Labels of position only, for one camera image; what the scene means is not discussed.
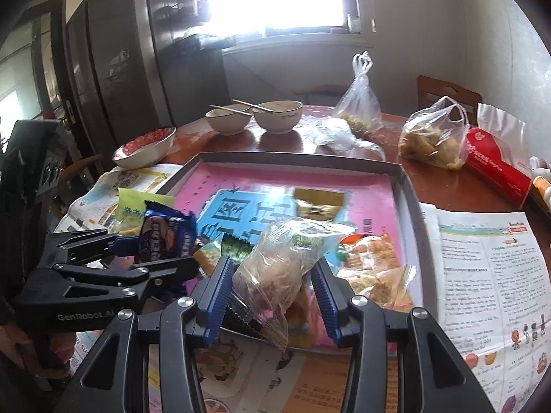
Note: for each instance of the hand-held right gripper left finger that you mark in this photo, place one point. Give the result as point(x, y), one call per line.
point(217, 305)

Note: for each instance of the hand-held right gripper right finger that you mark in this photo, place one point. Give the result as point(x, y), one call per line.
point(331, 305)

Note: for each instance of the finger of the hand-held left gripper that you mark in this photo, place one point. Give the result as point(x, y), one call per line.
point(129, 277)
point(125, 243)

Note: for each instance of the blue cookie packet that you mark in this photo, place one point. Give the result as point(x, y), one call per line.
point(165, 232)

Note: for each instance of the clear floss cake packet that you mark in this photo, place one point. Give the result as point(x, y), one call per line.
point(379, 286)

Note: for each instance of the clear brown pastry packet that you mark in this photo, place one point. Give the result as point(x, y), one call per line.
point(275, 275)

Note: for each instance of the dark cardboard box tray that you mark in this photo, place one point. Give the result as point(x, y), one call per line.
point(280, 158)

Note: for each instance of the light green snack packet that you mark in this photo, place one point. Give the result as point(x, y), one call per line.
point(129, 211)

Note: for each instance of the pale yellow small packet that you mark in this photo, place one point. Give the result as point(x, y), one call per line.
point(209, 260)

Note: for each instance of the dark green small packet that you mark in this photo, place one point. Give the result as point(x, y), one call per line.
point(236, 249)

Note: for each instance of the colourful newspaper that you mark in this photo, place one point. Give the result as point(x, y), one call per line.
point(129, 176)

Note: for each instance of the wooden chair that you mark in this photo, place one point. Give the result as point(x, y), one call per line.
point(447, 92)
point(86, 165)

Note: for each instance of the red and white bowl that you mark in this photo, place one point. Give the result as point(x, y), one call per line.
point(146, 148)

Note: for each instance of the text newspaper page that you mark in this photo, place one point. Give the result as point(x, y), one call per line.
point(473, 275)

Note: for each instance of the beige ceramic bowl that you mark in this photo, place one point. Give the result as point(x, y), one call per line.
point(277, 120)
point(228, 122)

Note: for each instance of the crumpled clear plastic wrap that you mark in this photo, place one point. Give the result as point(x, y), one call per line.
point(335, 137)

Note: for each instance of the wooden chopstick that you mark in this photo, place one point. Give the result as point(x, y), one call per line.
point(230, 109)
point(249, 105)

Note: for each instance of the plastic bag of fried food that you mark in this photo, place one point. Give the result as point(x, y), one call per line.
point(430, 142)

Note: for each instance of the dark refrigerator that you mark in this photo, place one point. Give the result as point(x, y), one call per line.
point(129, 51)

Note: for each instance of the knotted clear plastic bag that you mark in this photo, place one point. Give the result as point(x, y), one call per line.
point(357, 103)

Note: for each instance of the red tissue pack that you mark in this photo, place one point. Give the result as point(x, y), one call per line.
point(495, 163)

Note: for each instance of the orange label bottle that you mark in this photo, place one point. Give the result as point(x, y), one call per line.
point(543, 193)

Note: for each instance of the white medicine bottle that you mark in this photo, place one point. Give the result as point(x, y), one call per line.
point(541, 167)

